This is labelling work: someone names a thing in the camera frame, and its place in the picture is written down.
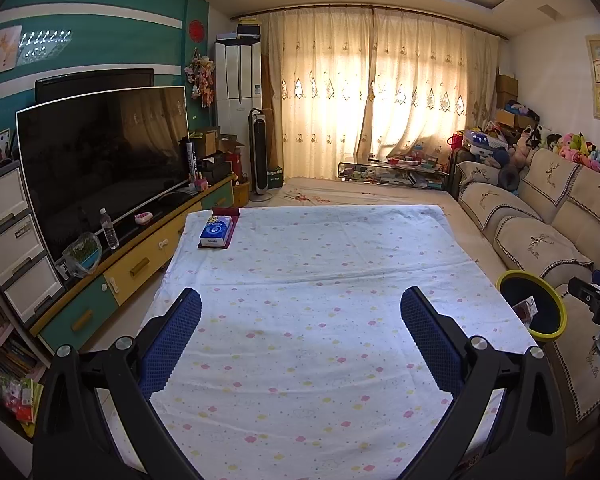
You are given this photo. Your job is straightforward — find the white standing air conditioner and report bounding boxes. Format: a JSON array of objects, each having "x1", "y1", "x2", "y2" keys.
[{"x1": 214, "y1": 32, "x2": 262, "y2": 148}]

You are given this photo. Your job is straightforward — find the beige sofa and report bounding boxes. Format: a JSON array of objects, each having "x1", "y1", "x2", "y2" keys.
[{"x1": 452, "y1": 147, "x2": 600, "y2": 426}]

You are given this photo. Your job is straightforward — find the hanging flower decoration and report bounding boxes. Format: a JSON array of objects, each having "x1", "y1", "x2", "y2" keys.
[{"x1": 185, "y1": 49, "x2": 216, "y2": 108}]

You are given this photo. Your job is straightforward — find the dark red tray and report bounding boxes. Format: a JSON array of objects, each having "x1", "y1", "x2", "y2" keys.
[{"x1": 196, "y1": 206, "x2": 241, "y2": 250}]

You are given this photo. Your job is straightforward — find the white dotted tablecloth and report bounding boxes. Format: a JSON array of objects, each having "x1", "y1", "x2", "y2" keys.
[{"x1": 100, "y1": 204, "x2": 538, "y2": 480}]

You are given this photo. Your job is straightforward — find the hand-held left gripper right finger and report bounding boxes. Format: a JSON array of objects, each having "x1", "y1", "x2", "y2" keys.
[{"x1": 400, "y1": 286, "x2": 566, "y2": 480}]

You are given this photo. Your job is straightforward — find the clear water bottle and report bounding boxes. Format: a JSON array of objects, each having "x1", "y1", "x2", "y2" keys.
[{"x1": 99, "y1": 207, "x2": 120, "y2": 250}]

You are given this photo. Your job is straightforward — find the pile of plush toys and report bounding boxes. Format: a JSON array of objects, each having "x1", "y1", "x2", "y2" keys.
[{"x1": 510, "y1": 125, "x2": 600, "y2": 181}]

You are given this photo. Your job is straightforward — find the black tower fan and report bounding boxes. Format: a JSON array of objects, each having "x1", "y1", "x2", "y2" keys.
[{"x1": 247, "y1": 108, "x2": 271, "y2": 203}]

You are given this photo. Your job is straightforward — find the cream patterned curtains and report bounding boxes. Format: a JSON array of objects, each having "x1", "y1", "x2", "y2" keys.
[{"x1": 257, "y1": 5, "x2": 501, "y2": 181}]

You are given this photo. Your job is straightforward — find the red snack bag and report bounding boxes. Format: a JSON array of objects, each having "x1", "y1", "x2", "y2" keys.
[{"x1": 512, "y1": 297, "x2": 539, "y2": 326}]

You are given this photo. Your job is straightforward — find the cream floral sheet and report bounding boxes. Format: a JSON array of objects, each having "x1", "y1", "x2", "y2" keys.
[{"x1": 250, "y1": 177, "x2": 506, "y2": 281}]

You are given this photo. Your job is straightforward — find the bookshelf with books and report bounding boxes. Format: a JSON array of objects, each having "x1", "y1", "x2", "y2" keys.
[{"x1": 0, "y1": 270, "x2": 46, "y2": 436}]

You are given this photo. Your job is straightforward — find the clear plastic bag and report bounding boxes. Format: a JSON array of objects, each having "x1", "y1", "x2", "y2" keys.
[{"x1": 62, "y1": 232, "x2": 103, "y2": 278}]

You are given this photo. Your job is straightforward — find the white drawer unit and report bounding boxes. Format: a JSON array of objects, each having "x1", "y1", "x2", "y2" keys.
[{"x1": 0, "y1": 160, "x2": 66, "y2": 328}]

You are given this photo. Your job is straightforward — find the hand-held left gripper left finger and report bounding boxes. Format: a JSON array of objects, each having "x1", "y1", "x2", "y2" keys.
[{"x1": 32, "y1": 287, "x2": 203, "y2": 480}]

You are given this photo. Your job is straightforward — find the boxes on television cabinet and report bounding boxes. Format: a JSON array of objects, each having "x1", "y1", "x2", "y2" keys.
[{"x1": 187, "y1": 127, "x2": 246, "y2": 181}]

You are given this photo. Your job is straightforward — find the blue tissue pack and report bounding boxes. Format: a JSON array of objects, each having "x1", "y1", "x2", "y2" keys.
[{"x1": 198, "y1": 216, "x2": 233, "y2": 248}]

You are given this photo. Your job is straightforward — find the blue star print bag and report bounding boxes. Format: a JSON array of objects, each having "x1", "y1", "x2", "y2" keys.
[{"x1": 462, "y1": 130, "x2": 506, "y2": 153}]

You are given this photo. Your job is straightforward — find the black bin with yellow rim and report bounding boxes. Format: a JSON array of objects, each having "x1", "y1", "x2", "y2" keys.
[{"x1": 495, "y1": 270, "x2": 566, "y2": 343}]

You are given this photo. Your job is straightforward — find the large curved television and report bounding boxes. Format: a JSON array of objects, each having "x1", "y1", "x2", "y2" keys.
[{"x1": 16, "y1": 86, "x2": 191, "y2": 263}]

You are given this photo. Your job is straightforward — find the yellow and teal television cabinet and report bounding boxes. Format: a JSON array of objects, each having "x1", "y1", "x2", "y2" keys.
[{"x1": 30, "y1": 175, "x2": 236, "y2": 356}]

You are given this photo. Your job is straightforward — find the wall poster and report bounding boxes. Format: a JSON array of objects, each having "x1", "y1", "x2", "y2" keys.
[{"x1": 0, "y1": 25, "x2": 23, "y2": 81}]

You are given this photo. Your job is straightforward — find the stack of cardboard boxes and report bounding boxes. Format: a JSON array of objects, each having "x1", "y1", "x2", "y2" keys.
[{"x1": 495, "y1": 75, "x2": 518, "y2": 108}]

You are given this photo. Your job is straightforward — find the small black television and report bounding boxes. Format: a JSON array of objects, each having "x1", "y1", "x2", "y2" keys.
[{"x1": 35, "y1": 68, "x2": 155, "y2": 103}]

